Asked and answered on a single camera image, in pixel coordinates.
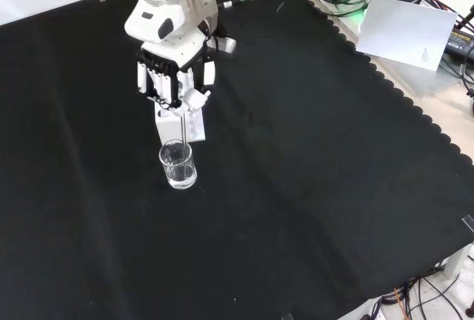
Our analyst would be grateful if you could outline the clear glass beaker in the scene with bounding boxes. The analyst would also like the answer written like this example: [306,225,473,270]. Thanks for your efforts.
[158,140,198,190]

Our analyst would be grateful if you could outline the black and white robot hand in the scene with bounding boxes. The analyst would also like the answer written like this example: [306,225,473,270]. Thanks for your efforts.
[124,0,238,117]

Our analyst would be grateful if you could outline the black floor cables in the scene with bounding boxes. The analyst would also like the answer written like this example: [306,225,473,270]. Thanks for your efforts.
[370,271,474,320]

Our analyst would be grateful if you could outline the black bench cloth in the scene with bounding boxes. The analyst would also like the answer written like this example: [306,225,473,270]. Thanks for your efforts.
[0,0,474,320]

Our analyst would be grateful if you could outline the white test tube rack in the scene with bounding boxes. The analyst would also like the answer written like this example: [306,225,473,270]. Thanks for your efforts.
[154,99,207,144]

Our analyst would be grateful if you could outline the white table leg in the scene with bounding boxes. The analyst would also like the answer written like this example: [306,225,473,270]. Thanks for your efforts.
[443,244,474,280]

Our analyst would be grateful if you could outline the black power adapter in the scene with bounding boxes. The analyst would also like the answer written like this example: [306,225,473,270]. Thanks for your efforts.
[444,27,474,59]

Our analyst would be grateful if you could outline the pale board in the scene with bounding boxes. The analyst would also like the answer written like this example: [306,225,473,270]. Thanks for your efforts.
[354,0,459,73]

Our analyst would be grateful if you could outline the clear glass rod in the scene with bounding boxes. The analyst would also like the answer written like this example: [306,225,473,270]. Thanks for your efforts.
[180,110,187,159]

